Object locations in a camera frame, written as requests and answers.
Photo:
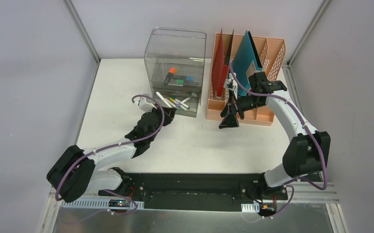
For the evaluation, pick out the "white marker yellow cap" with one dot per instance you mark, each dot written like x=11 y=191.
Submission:
x=176 y=104

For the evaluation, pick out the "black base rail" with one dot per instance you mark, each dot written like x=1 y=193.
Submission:
x=197 y=192

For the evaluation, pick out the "thin white pen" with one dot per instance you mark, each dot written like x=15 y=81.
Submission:
x=163 y=99

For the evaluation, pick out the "black highlighter orange cap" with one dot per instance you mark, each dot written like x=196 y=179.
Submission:
x=170 y=74

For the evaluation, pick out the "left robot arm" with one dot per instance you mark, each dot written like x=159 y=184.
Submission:
x=80 y=171

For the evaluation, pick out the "black highlighter blue cap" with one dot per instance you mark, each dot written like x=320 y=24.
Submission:
x=185 y=78

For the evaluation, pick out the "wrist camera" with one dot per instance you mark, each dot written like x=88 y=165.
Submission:
x=231 y=86
x=143 y=103

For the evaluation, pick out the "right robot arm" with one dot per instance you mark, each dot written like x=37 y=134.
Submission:
x=307 y=153

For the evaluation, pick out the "peach plastic file rack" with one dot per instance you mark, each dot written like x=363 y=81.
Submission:
x=272 y=52

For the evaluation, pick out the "clear grey drawer organizer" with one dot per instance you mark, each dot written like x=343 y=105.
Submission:
x=175 y=60

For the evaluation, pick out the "red folder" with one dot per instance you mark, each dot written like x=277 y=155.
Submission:
x=220 y=62

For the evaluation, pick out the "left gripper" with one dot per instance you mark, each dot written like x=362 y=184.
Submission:
x=161 y=114

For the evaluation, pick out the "black highlighter green cap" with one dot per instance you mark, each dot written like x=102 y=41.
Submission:
x=176 y=82

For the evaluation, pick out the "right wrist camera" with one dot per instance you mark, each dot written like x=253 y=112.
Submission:
x=231 y=86

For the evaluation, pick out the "teal blue folder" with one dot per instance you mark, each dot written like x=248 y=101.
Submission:
x=246 y=61

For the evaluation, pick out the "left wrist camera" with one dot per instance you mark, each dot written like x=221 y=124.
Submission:
x=143 y=103

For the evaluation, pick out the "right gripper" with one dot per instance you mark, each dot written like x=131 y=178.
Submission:
x=230 y=119

